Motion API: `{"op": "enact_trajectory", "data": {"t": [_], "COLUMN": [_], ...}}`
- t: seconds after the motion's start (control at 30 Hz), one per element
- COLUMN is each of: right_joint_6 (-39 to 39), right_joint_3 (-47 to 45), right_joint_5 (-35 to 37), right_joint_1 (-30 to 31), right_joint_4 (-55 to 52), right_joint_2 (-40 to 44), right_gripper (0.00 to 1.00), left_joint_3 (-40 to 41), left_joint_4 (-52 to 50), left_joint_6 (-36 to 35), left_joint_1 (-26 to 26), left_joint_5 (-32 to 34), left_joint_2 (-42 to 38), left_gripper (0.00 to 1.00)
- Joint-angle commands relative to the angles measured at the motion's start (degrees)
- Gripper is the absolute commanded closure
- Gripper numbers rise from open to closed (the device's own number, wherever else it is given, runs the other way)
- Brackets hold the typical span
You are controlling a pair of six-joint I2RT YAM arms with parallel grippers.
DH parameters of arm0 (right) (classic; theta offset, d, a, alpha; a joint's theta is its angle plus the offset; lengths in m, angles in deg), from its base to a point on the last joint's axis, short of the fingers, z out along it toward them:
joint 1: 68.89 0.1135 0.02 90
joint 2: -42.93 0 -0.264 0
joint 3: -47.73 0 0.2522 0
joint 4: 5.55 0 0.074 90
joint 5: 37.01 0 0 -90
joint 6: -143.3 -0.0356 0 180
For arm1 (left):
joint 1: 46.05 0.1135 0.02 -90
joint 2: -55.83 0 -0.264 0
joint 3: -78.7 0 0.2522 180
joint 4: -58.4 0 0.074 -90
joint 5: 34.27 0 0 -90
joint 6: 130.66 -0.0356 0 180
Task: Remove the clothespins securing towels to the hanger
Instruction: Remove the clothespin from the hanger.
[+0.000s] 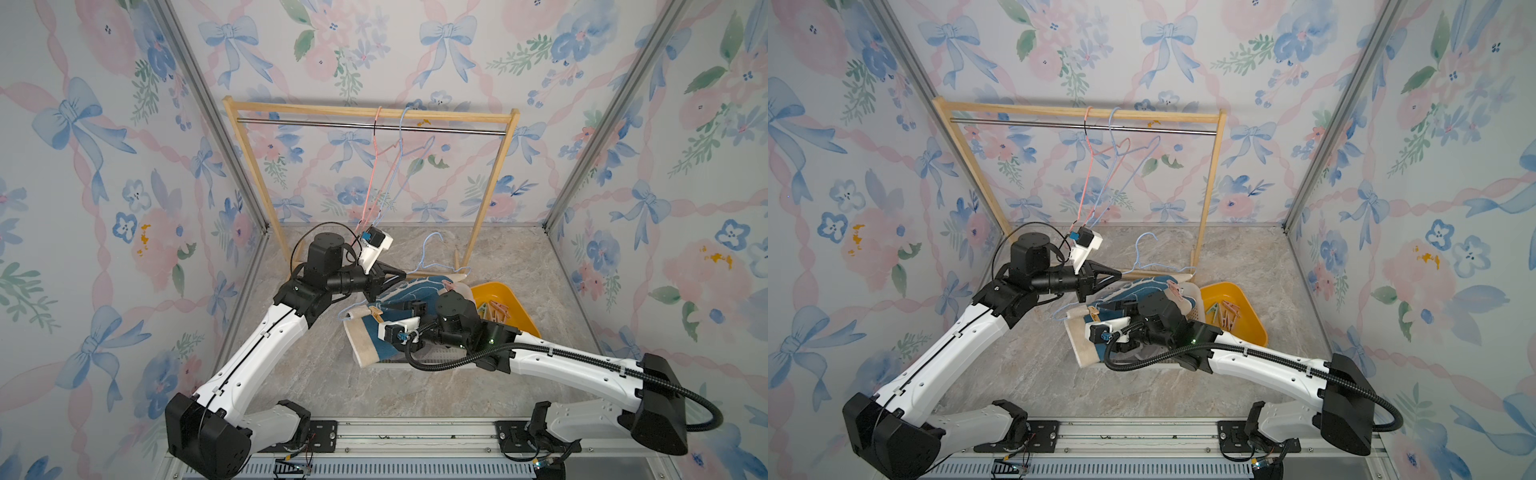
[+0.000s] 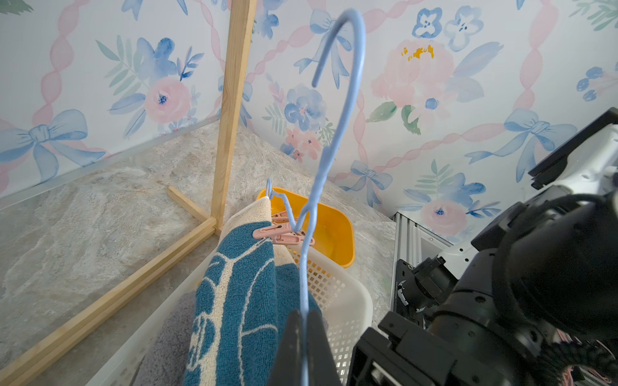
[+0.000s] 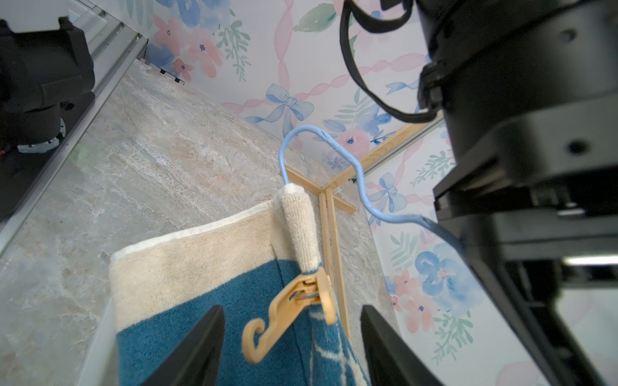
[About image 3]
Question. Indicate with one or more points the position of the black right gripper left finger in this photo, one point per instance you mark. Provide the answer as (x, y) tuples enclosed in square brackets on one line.
[(196, 360)]

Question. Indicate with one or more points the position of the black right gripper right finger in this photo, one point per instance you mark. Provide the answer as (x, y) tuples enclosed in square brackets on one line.
[(390, 360)]

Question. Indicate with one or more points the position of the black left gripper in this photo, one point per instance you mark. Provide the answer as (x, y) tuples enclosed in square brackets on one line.
[(532, 204)]

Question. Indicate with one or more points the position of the orange clothespin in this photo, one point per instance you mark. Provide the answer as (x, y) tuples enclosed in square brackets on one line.
[(306, 290)]

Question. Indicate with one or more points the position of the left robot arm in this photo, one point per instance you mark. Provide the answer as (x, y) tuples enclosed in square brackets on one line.
[(359, 70)]

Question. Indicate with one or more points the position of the white perforated plastic basket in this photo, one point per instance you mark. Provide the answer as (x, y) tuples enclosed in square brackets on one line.
[(100, 366)]

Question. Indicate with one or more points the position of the beige towel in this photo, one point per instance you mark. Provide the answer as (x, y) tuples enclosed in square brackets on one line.
[(163, 272)]

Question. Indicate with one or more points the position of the wooden clothes rack frame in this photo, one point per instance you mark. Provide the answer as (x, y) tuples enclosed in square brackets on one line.
[(328, 203)]

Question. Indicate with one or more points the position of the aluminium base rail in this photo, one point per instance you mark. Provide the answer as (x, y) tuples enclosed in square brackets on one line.
[(60, 62)]

